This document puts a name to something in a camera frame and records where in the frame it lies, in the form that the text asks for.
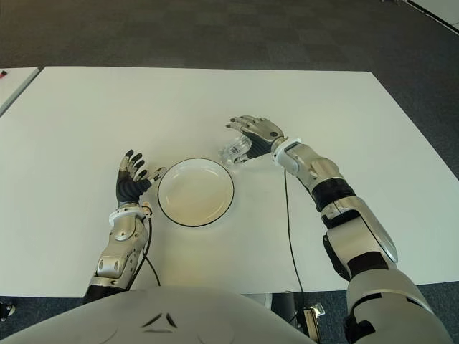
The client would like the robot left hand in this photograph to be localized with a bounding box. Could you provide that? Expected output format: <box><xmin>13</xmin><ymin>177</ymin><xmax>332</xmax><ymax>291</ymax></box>
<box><xmin>115</xmin><ymin>150</ymin><xmax>168</xmax><ymax>208</ymax></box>

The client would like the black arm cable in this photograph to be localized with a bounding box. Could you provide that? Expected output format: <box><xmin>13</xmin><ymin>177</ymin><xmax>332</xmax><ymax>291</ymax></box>
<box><xmin>284</xmin><ymin>170</ymin><xmax>304</xmax><ymax>293</ymax></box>
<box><xmin>142</xmin><ymin>214</ymin><xmax>161</xmax><ymax>287</ymax></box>

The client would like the black robot stand pole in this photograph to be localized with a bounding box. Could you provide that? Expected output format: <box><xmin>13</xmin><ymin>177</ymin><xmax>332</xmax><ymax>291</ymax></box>
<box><xmin>270</xmin><ymin>292</ymin><xmax>298</xmax><ymax>325</ymax></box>

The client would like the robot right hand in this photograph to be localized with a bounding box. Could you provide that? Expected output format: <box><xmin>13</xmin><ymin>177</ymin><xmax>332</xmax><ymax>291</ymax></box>
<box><xmin>225</xmin><ymin>115</ymin><xmax>288</xmax><ymax>164</ymax></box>

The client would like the clear water bottle blue cap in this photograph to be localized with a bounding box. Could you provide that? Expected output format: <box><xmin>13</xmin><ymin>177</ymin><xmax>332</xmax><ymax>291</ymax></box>
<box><xmin>218</xmin><ymin>135</ymin><xmax>252</xmax><ymax>166</ymax></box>

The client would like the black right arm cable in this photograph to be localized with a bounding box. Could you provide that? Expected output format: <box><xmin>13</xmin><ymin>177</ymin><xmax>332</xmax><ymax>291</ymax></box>
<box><xmin>284</xmin><ymin>170</ymin><xmax>304</xmax><ymax>293</ymax></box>

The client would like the white plate black rim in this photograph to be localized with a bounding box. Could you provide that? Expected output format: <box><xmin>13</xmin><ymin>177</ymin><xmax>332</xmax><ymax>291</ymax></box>
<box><xmin>157</xmin><ymin>157</ymin><xmax>236</xmax><ymax>227</ymax></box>

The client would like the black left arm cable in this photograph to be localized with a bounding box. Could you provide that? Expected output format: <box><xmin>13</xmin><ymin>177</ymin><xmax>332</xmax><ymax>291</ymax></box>
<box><xmin>142</xmin><ymin>214</ymin><xmax>161</xmax><ymax>287</ymax></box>

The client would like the grey robot torso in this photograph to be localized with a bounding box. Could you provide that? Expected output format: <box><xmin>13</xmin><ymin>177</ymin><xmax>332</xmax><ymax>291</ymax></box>
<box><xmin>0</xmin><ymin>285</ymin><xmax>316</xmax><ymax>344</ymax></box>

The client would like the white side table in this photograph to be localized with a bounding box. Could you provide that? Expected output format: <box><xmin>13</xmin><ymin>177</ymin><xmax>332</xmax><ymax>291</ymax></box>
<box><xmin>0</xmin><ymin>66</ymin><xmax>40</xmax><ymax>118</ymax></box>

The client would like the black table foot caster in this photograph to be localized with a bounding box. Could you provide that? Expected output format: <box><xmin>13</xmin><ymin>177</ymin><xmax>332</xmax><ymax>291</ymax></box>
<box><xmin>0</xmin><ymin>299</ymin><xmax>17</xmax><ymax>318</ymax></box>

